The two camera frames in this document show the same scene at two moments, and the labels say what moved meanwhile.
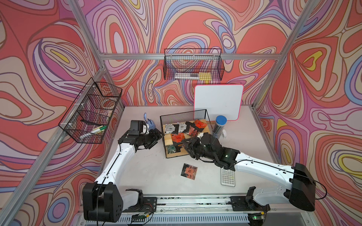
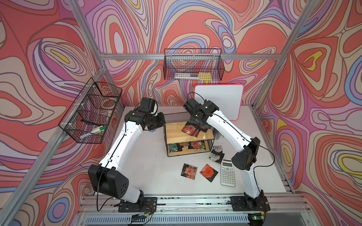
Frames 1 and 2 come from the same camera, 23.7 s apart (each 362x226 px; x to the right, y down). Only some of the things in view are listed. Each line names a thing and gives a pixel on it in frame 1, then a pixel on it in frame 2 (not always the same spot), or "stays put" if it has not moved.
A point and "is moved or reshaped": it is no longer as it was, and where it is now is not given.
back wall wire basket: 193,64 stays put
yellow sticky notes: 204,76 stays put
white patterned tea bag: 169,128 is moved or reshaped
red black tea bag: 177,138 to 209,173
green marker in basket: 101,128 stays put
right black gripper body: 210,156 to 194,120
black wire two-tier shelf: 178,127 stays put
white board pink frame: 221,100 stays put
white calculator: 227,177 stays put
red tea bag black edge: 189,171 stays put
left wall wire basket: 88,119 stays put
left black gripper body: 145,140 to 155,121
